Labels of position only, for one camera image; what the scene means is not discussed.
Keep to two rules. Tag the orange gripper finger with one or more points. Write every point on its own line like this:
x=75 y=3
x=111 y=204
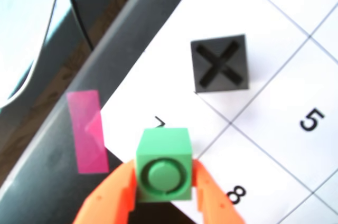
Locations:
x=108 y=200
x=214 y=205

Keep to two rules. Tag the green cube with circle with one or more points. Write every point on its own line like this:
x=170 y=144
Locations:
x=163 y=176

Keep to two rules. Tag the white numbered grid paper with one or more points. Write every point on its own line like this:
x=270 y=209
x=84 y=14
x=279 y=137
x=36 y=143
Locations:
x=264 y=142

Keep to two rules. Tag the black cube with cross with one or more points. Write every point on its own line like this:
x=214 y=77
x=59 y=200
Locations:
x=237 y=49

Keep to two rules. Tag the pink tape strip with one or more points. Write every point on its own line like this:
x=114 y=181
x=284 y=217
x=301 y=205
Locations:
x=87 y=142

